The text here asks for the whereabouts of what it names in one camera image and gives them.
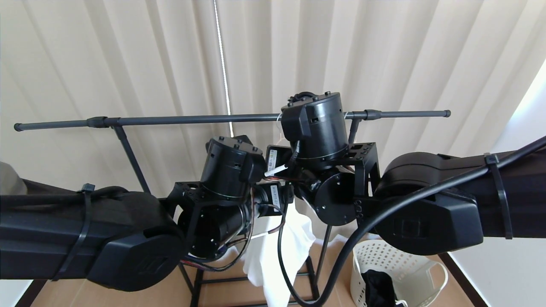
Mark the black garment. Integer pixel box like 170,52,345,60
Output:
362,269,404,307

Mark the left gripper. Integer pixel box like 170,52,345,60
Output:
177,182,295,261

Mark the black cable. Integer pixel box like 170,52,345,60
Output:
277,136,546,307

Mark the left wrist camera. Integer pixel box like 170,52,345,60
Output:
237,151,267,185

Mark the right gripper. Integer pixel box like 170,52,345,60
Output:
265,145,361,226

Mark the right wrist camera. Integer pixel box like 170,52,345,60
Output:
280,104,308,143

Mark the white laundry basket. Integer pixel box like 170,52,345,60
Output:
351,239,449,307

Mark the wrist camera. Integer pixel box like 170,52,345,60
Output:
280,104,308,143
237,151,267,185

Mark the white printed T-shirt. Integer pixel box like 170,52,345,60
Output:
242,200,316,307

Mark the black clothes rack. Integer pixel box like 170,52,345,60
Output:
14,110,451,307

